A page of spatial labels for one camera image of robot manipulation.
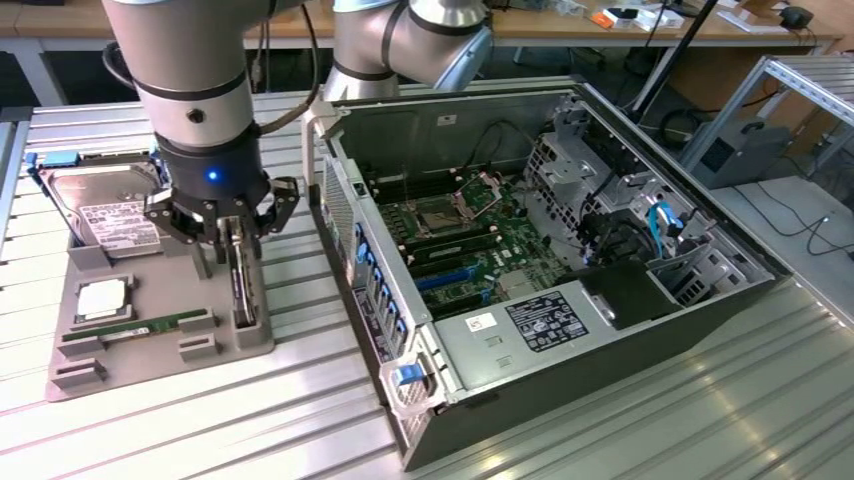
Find open socket cover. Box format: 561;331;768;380
452;172;508;221

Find black cable on table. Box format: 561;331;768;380
732;182;854;257

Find open black PC case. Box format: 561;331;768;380
300;74;795;472

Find green loose RAM stick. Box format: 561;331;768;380
69;310;206;345

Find white flat board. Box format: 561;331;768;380
716;9;788;35

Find blue expansion slot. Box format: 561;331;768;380
413;264;479;291

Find small white box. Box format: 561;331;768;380
632;8;686;30

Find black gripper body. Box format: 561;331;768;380
156;123;272;246

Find metal disk bay cage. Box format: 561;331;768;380
523;132;605;221

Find grey box device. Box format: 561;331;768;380
690;121;792;190

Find blue disk wire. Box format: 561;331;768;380
644;197;682;261

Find metal CPU socket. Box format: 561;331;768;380
412;197;468;236

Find aluminium frame rack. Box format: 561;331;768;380
679;53;854;176

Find blue disk caddy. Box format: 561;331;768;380
24;146;168;236

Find green motherboard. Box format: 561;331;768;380
372;172;568;321

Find black fitted RAM stick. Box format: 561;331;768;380
405;232;499;264

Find black expansion slot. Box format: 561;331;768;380
425;292;493;317

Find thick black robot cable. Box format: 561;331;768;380
256;0;323;136

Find wooden desk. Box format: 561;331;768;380
0;0;846;56

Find grey power supply unit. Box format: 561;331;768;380
429;282;615;394

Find silver hard disk drive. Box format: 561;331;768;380
36;162;165;260

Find black stand pole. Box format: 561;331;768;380
629;0;722;114

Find grey parts rack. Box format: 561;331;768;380
44;232;276;404

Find silver CPU chip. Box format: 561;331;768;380
74;280;129;319

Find thin cable with connector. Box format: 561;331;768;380
251;19;269;94

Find black graphics card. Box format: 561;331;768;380
217;215;263;334

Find black plastic shroud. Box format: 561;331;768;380
556;259;686;331

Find black desk device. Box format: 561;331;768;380
779;5;814;29

